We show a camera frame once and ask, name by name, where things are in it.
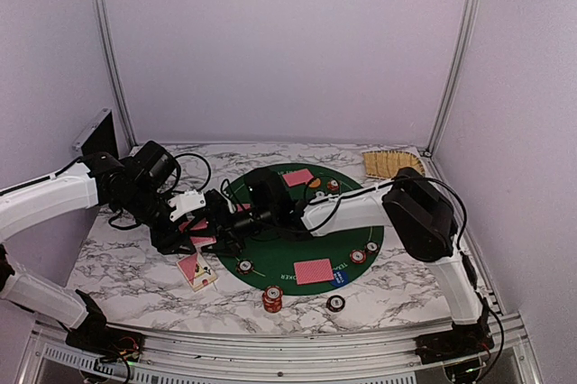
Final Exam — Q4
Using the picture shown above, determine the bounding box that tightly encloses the left aluminium frame post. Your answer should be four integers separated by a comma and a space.
93, 0, 136, 147

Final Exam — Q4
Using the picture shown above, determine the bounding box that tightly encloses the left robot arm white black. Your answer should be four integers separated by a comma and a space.
1, 142, 206, 352

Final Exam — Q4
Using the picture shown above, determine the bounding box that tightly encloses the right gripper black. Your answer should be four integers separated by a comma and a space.
188, 204, 275, 257

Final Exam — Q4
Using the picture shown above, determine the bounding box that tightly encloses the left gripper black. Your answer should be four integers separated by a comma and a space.
116, 181, 196, 255

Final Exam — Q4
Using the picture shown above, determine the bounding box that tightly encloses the orange big blind button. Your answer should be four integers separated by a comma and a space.
309, 178, 321, 188

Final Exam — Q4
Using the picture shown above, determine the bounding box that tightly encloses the single orange chip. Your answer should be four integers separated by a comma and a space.
350, 250, 367, 265
326, 179, 341, 192

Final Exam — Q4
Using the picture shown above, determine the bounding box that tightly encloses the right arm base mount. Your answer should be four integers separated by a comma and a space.
415, 306, 495, 364

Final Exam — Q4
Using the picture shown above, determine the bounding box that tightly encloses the red playing card deck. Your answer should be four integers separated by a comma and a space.
179, 219, 216, 248

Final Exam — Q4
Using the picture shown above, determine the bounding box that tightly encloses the right aluminium frame post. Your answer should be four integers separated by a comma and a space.
423, 0, 481, 158

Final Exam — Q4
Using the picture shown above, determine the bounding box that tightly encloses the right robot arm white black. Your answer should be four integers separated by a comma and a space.
205, 168, 487, 355

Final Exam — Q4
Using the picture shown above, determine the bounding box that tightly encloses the blue small blind button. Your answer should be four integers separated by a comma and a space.
330, 270, 350, 288

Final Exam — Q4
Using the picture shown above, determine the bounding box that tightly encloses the playing card box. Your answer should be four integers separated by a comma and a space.
177, 253, 218, 292

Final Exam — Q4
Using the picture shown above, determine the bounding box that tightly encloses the orange poker chip stack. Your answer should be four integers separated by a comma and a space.
262, 286, 283, 313

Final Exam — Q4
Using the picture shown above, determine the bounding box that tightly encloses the round green poker mat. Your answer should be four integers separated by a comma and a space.
219, 163, 385, 296

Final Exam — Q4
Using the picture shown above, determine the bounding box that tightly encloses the aluminium poker case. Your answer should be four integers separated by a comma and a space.
72, 108, 119, 159

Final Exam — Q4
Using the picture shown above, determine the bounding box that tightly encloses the dealt red card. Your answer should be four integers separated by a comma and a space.
282, 169, 314, 187
294, 258, 334, 286
233, 204, 251, 212

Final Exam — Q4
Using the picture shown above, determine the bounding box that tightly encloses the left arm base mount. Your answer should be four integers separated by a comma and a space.
62, 289, 144, 360

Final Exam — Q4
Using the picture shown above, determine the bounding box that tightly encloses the aluminium frame post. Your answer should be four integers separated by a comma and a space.
93, 0, 136, 147
423, 0, 481, 158

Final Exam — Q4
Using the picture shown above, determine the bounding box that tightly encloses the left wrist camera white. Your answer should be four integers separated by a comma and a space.
168, 190, 206, 222

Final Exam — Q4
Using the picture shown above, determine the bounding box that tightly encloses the woven bamboo tray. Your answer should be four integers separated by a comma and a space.
362, 150, 426, 178

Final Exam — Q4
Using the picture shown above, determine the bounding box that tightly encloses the aluminium front rail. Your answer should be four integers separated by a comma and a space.
8, 314, 545, 383

